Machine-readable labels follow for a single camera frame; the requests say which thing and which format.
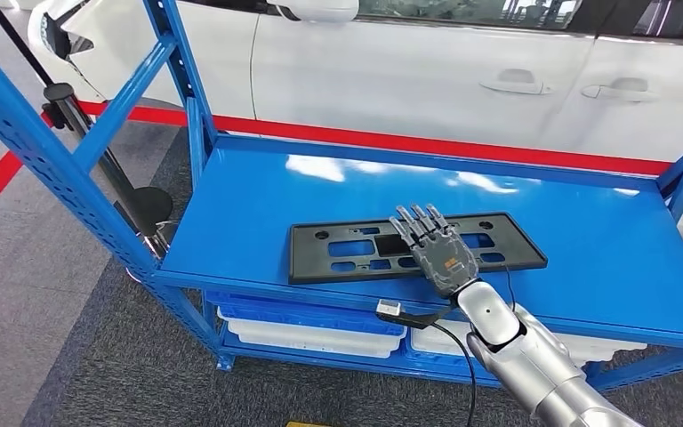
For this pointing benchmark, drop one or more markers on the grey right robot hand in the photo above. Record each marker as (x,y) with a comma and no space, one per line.
(444,262)

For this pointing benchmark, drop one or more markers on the white car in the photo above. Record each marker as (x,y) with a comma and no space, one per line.
(377,70)

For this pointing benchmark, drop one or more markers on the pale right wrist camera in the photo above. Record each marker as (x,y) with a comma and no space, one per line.
(388,307)

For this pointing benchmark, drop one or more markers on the car headlight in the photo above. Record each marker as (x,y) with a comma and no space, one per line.
(64,38)

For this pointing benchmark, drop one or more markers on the black plastic plate part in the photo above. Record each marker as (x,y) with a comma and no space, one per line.
(303,253)

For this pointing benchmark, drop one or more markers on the blue metal shelf rack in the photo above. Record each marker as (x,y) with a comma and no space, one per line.
(318,194)

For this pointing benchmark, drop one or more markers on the white car side mirror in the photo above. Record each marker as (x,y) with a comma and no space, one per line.
(318,9)

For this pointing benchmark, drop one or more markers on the black pole stand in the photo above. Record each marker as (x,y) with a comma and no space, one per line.
(153,203)

